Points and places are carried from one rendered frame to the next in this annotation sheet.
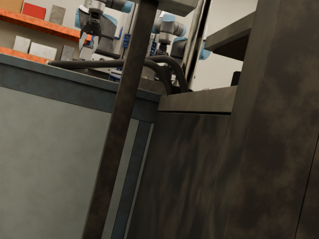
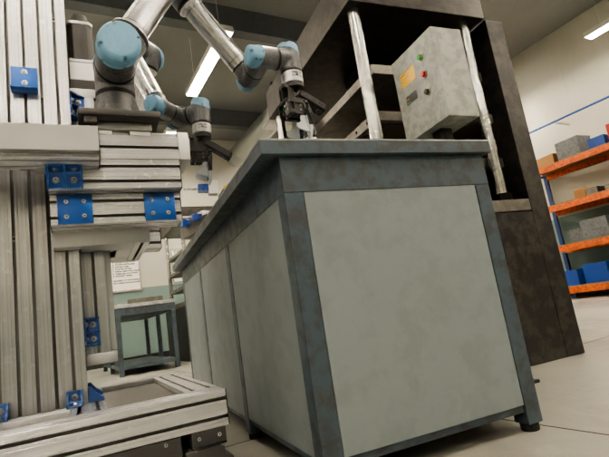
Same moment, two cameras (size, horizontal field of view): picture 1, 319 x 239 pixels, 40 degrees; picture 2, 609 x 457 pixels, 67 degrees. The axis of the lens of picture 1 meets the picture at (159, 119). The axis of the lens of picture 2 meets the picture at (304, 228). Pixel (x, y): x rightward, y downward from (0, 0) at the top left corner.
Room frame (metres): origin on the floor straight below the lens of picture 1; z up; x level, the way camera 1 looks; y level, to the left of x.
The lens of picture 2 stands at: (2.53, 1.86, 0.39)
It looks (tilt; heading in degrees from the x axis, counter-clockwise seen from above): 10 degrees up; 258
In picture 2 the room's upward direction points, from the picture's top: 9 degrees counter-clockwise
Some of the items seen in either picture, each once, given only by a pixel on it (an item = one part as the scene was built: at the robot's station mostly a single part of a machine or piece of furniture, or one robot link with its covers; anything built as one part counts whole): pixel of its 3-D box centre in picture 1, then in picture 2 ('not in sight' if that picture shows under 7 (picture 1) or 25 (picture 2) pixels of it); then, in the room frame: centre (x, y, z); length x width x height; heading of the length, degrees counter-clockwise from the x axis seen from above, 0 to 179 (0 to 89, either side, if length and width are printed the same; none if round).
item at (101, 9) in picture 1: (96, 7); (293, 81); (2.19, 0.44, 1.17); 0.08 x 0.08 x 0.05
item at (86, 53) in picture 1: (84, 54); not in sight; (2.21, 0.44, 0.93); 0.13 x 0.05 x 0.05; 20
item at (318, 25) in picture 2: not in sight; (362, 83); (1.47, -0.70, 1.75); 1.30 x 0.84 x 0.61; 101
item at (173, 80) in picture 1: (160, 76); not in sight; (2.24, 0.04, 0.92); 0.35 x 0.16 x 0.09; 11
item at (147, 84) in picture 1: (157, 85); not in sight; (2.22, 0.05, 0.87); 0.50 x 0.26 x 0.14; 11
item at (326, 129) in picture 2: not in sight; (377, 119); (1.41, -0.71, 1.51); 1.10 x 0.70 x 0.05; 101
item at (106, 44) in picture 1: (102, 44); (117, 110); (2.76, 0.45, 1.09); 0.15 x 0.15 x 0.10
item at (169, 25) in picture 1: (168, 24); (200, 112); (2.51, 0.08, 1.25); 0.09 x 0.08 x 0.11; 145
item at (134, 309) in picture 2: not in sight; (135, 335); (3.63, -4.75, 0.44); 1.90 x 0.70 x 0.89; 108
